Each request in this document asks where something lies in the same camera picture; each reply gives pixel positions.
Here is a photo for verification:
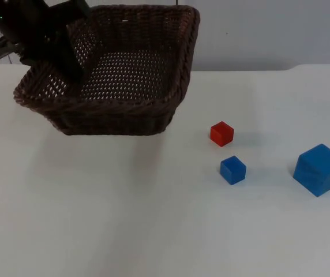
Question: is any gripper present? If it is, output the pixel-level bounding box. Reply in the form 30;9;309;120
17;0;92;84

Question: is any dark brown wicker basket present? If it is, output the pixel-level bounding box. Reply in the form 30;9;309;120
13;4;201;137

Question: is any large blue cube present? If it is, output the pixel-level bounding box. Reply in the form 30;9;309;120
292;143;330;198

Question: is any small red cube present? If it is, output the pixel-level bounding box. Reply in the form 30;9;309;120
210;121;235;147

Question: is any small blue cube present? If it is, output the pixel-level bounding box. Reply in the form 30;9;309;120
219;155;247;186

